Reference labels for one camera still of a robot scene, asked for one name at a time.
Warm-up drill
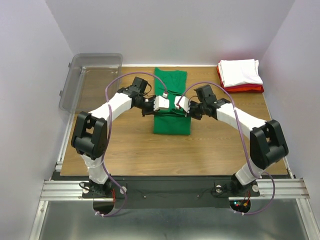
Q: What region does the green t-shirt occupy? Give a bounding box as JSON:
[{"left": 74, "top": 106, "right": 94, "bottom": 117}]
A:
[{"left": 153, "top": 67, "right": 191, "bottom": 136}]

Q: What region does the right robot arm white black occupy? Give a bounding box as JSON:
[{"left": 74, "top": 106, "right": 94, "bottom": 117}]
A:
[{"left": 174, "top": 83, "right": 289, "bottom": 195}]

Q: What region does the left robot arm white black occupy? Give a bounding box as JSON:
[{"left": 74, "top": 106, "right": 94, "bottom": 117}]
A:
[{"left": 71, "top": 77, "right": 162, "bottom": 197}]

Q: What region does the white folded t-shirt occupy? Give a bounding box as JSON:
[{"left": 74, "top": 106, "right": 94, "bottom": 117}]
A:
[{"left": 218, "top": 59, "right": 263, "bottom": 88}]

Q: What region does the red folded t-shirt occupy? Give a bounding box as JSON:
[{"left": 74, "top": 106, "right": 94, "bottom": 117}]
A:
[{"left": 216, "top": 67, "right": 265, "bottom": 95}]

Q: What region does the clear plastic storage bin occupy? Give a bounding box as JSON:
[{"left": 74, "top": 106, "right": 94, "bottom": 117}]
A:
[{"left": 59, "top": 53, "right": 123, "bottom": 114}]

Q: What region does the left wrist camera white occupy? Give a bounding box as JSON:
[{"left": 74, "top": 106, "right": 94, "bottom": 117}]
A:
[{"left": 153, "top": 95, "right": 170, "bottom": 111}]

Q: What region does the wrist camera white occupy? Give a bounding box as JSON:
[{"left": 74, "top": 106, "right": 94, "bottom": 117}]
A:
[
  {"left": 153, "top": 95, "right": 170, "bottom": 111},
  {"left": 174, "top": 96, "right": 190, "bottom": 113}
]

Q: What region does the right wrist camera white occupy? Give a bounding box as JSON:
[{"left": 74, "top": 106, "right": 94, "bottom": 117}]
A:
[{"left": 174, "top": 96, "right": 190, "bottom": 113}]

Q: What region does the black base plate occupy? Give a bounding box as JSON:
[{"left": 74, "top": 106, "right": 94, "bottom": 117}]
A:
[{"left": 79, "top": 175, "right": 260, "bottom": 212}]

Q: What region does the aluminium rail frame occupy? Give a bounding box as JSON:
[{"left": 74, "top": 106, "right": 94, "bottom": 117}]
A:
[{"left": 29, "top": 66, "right": 312, "bottom": 240}]

